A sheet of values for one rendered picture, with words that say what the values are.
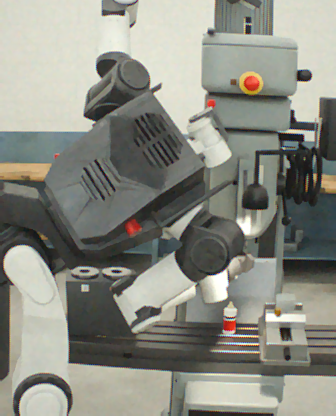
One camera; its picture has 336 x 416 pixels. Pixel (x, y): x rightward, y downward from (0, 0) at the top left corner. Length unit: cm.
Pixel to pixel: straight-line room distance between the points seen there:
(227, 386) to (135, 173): 88
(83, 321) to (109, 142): 82
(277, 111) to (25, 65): 481
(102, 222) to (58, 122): 500
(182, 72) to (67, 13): 132
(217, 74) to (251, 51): 11
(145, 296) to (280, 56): 69
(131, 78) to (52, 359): 68
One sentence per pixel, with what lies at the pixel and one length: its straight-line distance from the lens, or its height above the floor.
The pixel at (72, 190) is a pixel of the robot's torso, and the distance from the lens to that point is 126.
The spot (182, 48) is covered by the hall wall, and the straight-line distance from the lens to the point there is 601.
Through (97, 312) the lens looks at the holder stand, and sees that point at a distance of 191.
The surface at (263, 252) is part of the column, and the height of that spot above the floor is 115.
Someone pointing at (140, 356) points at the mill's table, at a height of 93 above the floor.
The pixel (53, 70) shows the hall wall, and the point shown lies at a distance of 621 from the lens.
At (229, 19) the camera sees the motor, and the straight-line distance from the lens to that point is 197.
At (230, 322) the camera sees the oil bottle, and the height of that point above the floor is 101.
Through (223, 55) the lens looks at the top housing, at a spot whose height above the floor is 183.
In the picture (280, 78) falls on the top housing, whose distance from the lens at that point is 158.
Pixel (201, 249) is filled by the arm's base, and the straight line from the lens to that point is 128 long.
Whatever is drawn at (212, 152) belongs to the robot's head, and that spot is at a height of 159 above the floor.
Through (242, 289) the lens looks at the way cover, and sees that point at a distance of 224.
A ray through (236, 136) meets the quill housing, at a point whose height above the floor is 161.
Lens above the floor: 177
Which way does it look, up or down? 11 degrees down
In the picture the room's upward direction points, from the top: 2 degrees clockwise
